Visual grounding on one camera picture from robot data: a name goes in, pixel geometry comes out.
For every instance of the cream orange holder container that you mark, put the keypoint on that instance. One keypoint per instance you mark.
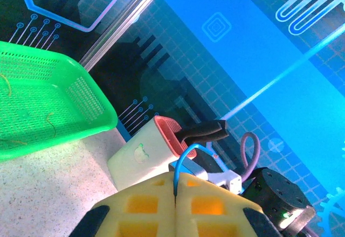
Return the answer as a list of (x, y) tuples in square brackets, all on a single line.
[(140, 164)]

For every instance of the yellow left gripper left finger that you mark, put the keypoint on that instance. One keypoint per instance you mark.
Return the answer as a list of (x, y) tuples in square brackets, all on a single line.
[(140, 194)]

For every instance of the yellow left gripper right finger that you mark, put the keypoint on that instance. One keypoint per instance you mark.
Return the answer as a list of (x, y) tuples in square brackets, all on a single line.
[(215, 194)]

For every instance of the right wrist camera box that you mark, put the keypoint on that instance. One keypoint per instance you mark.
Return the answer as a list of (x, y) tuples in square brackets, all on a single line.
[(196, 171)]

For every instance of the aluminium frame post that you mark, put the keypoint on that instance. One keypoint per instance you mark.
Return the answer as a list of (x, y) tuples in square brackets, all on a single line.
[(122, 24)]

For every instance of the bright green plastic basket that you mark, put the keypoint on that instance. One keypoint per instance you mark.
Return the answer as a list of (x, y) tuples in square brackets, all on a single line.
[(40, 99)]

